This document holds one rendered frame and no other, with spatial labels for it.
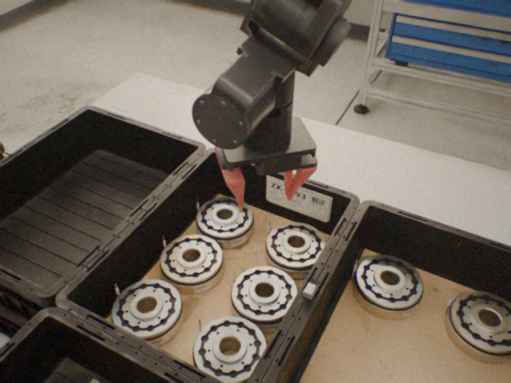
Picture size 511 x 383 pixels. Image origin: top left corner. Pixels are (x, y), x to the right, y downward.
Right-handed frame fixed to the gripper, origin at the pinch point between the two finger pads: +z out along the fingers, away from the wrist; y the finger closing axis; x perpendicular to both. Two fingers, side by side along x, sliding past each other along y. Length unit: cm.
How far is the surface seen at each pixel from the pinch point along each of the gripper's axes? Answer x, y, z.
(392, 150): 46, 49, 37
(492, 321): -12.2, 31.7, 21.9
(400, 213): 4.6, 24.1, 13.8
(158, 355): -10.2, -16.1, 13.3
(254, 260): 9.1, 1.2, 23.7
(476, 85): 130, 142, 81
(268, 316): -4.2, -0.2, 20.2
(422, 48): 150, 123, 69
